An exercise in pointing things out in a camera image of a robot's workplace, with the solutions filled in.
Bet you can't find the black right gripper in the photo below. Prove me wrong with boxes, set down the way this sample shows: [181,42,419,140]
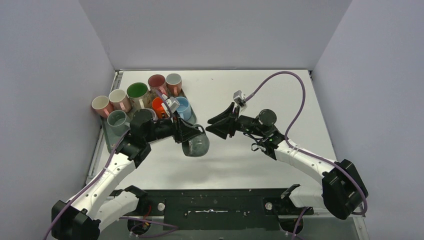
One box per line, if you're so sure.
[205,103,266,139]

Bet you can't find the light blue ribbed mug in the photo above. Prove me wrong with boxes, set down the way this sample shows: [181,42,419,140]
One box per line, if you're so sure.
[175,96,192,121]

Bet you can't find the grey-blue round mug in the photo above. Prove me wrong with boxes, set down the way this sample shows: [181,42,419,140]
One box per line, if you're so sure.
[181,124,210,158]

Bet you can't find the orange mug black handle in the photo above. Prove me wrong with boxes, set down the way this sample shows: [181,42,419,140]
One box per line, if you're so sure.
[151,97,169,119]

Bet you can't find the salmon dotted mug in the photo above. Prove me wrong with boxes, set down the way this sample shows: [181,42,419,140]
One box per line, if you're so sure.
[165,73,183,97]

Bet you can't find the speckled dark pink mug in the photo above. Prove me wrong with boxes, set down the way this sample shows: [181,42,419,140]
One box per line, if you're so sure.
[147,74,169,97]

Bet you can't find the cream floral mug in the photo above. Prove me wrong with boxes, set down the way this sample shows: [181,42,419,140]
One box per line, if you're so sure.
[126,82,152,110]

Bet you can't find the grey-green mug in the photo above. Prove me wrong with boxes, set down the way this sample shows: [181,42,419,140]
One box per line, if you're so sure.
[106,110,130,136]

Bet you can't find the faceted pink mug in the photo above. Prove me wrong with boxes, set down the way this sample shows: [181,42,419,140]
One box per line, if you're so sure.
[108,89,132,113]

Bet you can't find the smooth pink mug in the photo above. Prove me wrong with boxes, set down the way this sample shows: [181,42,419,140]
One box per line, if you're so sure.
[91,95,115,119]

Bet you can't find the lilac ribbed mug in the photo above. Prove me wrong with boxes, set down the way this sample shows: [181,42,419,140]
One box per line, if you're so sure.
[145,108,159,121]

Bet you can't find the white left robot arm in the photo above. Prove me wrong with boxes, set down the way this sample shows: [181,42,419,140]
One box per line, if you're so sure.
[47,109,210,240]

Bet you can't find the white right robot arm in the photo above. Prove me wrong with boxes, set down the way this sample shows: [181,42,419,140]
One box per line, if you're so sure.
[206,103,369,220]

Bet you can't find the blue floral blossom tray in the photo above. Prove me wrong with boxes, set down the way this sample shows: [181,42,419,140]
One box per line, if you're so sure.
[101,90,197,160]

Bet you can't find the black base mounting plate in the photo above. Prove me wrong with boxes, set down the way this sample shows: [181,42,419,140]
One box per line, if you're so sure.
[81,187,316,232]

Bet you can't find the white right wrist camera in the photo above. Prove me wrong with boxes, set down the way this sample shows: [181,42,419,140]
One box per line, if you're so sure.
[233,90,246,108]

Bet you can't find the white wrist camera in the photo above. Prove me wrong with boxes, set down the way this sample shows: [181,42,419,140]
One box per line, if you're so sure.
[233,90,246,108]
[161,97,180,115]

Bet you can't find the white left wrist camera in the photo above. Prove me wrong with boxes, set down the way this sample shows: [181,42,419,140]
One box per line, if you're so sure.
[161,97,180,115]

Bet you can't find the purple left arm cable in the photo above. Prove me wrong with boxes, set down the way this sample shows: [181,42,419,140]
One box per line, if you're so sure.
[43,89,180,240]

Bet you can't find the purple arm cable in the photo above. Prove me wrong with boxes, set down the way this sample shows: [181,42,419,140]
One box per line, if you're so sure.
[241,70,369,240]
[43,89,180,240]

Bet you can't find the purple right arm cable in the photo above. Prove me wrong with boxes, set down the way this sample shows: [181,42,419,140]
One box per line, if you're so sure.
[241,70,369,240]

